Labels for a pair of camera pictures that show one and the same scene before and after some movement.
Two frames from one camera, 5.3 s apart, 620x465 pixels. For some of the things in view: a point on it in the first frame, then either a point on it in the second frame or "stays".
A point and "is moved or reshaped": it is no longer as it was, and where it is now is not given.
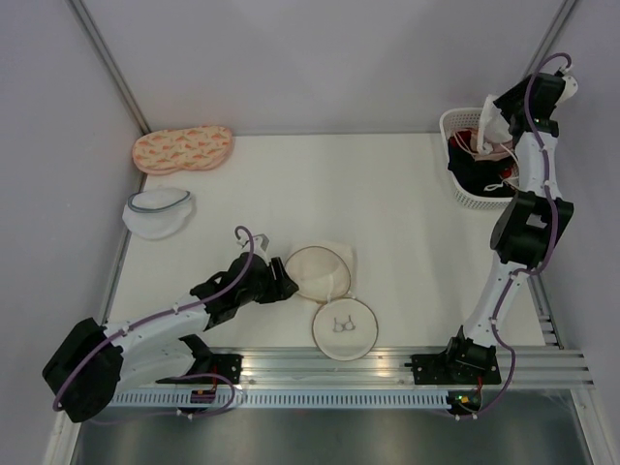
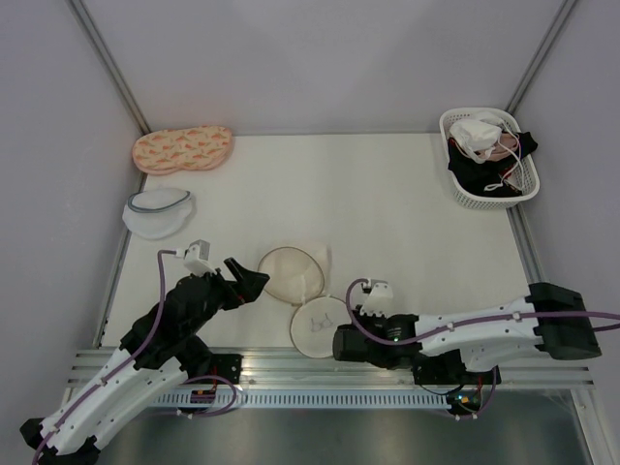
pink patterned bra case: x=195 y=147 stays
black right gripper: x=510 y=96 to x=362 y=318
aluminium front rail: x=561 y=367 stays
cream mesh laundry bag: x=345 y=328 is moved or reshaped
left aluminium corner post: x=94 y=37 stays
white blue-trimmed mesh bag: x=156 y=213 stays
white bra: x=494 y=127 is moved or reshaped
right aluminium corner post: x=555 y=26 stays
